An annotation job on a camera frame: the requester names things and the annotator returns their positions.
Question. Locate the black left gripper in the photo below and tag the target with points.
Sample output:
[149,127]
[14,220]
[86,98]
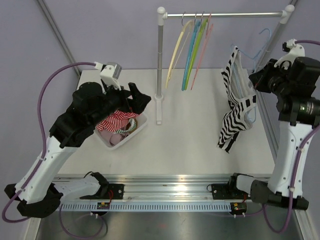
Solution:
[140,99]

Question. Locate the red striped tank top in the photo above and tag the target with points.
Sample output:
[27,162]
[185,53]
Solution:
[118,120]

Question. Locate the light blue thin hanger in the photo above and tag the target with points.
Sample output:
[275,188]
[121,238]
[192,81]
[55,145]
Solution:
[255,63]

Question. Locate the green striped tank top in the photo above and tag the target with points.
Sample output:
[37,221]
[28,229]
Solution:
[122,130]

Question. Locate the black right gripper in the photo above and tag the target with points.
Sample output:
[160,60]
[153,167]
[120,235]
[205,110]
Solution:
[259,79]

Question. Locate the metal clothes rack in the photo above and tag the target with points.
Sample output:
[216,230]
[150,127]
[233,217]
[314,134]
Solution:
[162,15]

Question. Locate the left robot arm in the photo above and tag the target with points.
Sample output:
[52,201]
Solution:
[37,195]

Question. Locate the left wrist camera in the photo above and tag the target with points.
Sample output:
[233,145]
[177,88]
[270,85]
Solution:
[109,74]

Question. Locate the pink tank top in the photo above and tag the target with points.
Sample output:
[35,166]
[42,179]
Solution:
[111,139]

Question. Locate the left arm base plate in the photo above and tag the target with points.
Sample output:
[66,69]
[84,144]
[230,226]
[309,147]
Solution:
[114,190]

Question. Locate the white slotted cable duct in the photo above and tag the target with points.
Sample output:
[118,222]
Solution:
[147,207]

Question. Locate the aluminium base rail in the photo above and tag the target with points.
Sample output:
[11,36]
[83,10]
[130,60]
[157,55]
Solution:
[167,187]

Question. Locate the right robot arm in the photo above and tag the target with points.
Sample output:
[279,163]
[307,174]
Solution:
[299,119]

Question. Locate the black white striped tank top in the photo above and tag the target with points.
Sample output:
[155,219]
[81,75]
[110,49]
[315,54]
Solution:
[241,99]

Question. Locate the cream hanger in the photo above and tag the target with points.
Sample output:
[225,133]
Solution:
[179,46]

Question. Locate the white plastic basket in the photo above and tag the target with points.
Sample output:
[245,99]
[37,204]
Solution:
[142,121]

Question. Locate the pink hanger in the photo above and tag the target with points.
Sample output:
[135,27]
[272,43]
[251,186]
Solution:
[203,49]

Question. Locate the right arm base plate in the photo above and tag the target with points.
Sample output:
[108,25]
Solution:
[222,191]

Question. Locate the green hanger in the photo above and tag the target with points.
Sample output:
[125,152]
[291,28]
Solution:
[198,38]

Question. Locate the brown tank top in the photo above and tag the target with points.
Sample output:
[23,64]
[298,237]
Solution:
[136,124]

